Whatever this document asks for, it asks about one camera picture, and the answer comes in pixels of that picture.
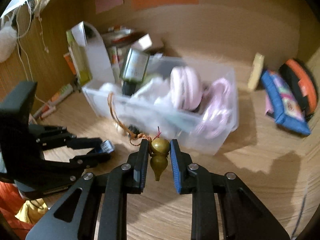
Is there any blue patterned pencil pouch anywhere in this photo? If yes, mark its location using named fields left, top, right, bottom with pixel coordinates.
left=261, top=70, right=311, bottom=136

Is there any white string of lights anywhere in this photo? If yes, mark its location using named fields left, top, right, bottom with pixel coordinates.
left=0, top=0, right=51, bottom=106

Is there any black orange zip case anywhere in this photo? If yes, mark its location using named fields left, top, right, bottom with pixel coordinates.
left=279, top=59, right=319, bottom=121

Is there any olive gourd charm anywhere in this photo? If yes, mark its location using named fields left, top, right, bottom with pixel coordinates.
left=107, top=92, right=170, bottom=181

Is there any white round jar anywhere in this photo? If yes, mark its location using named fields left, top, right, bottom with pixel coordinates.
left=99, top=83, right=122, bottom=95

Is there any orange green tube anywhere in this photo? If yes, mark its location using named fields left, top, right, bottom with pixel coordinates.
left=33, top=84, right=73, bottom=119

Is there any small white cardboard box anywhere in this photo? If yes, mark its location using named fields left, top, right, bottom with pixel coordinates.
left=131, top=34, right=164, bottom=51

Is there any cream lotion bottle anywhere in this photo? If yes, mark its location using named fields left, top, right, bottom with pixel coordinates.
left=247, top=53, right=265, bottom=91

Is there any pink round macaron case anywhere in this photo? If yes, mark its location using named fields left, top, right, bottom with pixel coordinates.
left=170, top=66, right=203, bottom=111

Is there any pink rope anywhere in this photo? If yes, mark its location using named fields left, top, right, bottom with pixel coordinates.
left=192, top=77, right=234, bottom=139

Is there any dark green glass bottle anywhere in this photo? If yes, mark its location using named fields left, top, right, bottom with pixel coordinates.
left=119, top=48, right=150, bottom=96

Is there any white magazine file holder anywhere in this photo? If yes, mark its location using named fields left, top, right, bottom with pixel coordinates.
left=71, top=21, right=115, bottom=83

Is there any mint green tube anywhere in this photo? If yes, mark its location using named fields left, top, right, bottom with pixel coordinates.
left=161, top=112, right=199, bottom=133

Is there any clear plastic storage bin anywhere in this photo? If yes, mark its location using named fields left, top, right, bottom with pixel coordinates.
left=82, top=51, right=239, bottom=154

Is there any white drawstring pouch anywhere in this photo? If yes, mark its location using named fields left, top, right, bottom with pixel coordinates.
left=132, top=77, right=174, bottom=109

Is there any small black barcode box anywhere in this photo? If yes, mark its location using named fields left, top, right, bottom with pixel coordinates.
left=97, top=140, right=115, bottom=154

